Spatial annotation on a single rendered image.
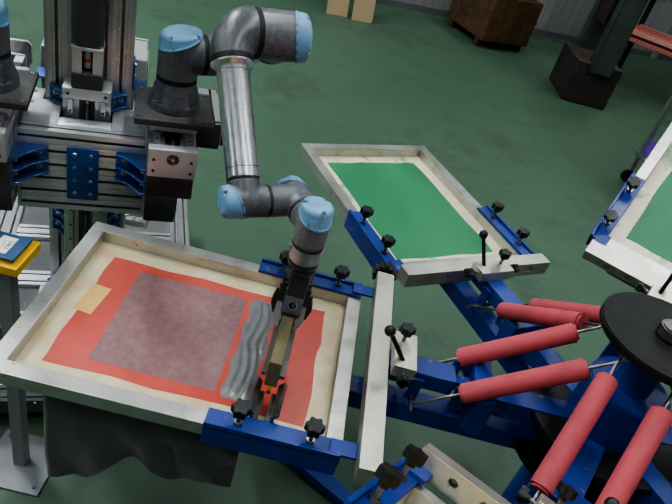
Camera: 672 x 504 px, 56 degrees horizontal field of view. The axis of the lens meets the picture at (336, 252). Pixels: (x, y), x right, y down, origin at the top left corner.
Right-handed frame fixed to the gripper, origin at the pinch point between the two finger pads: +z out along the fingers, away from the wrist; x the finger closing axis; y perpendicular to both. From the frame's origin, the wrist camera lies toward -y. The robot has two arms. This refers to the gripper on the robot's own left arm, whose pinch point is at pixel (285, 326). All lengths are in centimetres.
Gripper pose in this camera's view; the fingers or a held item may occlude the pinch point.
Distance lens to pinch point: 157.8
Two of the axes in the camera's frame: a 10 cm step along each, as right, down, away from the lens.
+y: 1.1, -5.7, 8.1
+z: -2.4, 7.8, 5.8
